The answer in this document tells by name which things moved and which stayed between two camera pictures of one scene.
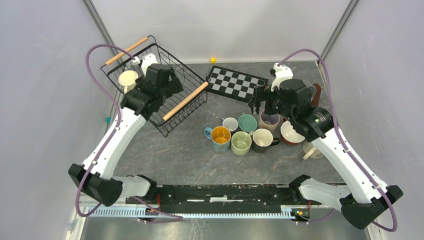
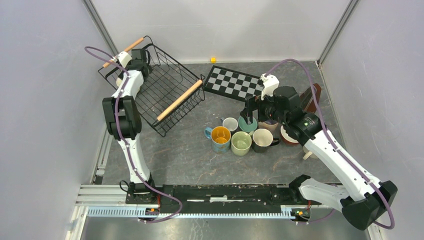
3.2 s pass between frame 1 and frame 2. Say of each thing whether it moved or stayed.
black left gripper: moved
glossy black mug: stayed
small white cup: stayed
